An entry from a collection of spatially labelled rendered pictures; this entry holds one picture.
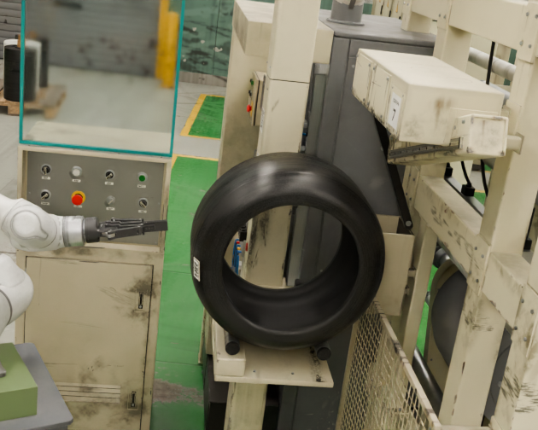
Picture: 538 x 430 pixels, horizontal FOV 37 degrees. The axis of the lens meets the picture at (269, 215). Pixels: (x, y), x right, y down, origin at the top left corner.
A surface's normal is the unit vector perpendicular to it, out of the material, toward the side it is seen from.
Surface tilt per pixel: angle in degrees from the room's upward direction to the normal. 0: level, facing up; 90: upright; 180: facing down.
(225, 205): 62
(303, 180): 42
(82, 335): 91
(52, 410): 0
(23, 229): 68
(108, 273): 90
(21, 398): 90
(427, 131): 90
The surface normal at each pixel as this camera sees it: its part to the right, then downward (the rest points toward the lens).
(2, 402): 0.48, 0.34
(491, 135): 0.12, 0.03
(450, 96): 0.09, 0.33
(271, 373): 0.12, -0.94
